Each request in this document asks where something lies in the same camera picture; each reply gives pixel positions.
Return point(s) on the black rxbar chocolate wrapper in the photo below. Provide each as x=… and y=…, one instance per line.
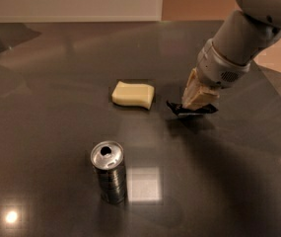
x=180, y=111

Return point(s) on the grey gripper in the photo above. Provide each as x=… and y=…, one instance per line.
x=216, y=69

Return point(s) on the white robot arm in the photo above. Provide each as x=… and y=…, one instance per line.
x=227, y=57

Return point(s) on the silver black drink can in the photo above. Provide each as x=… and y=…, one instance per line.
x=107, y=159

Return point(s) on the yellow sponge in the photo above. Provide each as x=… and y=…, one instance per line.
x=133, y=95

